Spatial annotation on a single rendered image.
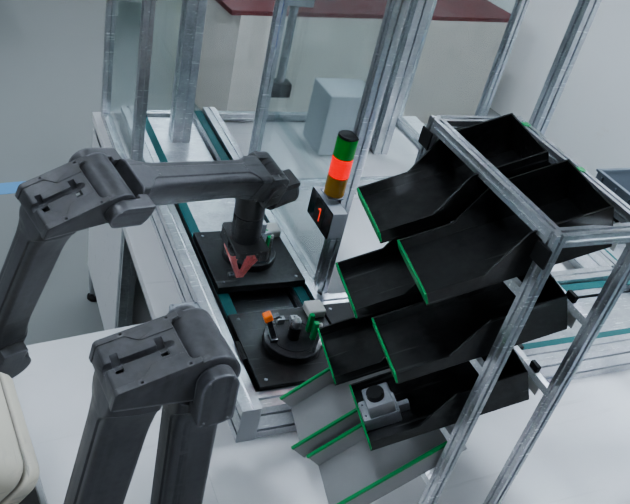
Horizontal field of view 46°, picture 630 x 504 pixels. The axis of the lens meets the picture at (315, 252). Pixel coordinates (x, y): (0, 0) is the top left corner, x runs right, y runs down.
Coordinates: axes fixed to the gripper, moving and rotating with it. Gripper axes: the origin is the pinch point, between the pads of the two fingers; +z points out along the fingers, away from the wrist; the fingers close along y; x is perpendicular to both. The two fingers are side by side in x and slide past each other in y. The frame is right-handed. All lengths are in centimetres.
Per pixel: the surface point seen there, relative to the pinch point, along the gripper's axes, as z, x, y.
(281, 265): 28, -26, 34
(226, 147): 30, -30, 99
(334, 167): -8.7, -29.0, 23.6
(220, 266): 27.6, -9.2, 35.5
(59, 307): 125, 21, 135
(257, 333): 27.4, -10.8, 9.6
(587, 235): -41, -29, -48
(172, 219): 29, -2, 60
